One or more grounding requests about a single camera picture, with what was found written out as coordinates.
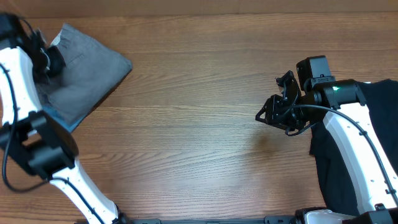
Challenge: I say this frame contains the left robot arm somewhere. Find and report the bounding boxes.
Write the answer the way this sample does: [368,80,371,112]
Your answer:
[1,12,126,224]

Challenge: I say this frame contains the black garment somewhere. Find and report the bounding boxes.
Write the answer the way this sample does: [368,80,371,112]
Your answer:
[310,80,397,216]

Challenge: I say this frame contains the folded blue denim jeans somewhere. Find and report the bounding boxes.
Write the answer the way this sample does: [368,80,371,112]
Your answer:
[36,86,88,133]

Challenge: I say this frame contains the grey shorts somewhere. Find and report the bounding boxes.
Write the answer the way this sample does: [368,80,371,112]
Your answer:
[35,23,132,123]

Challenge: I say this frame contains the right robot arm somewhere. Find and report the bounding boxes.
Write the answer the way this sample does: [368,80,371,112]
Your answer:
[256,55,397,223]

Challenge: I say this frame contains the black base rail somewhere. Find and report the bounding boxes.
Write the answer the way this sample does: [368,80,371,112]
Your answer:
[74,215,296,224]

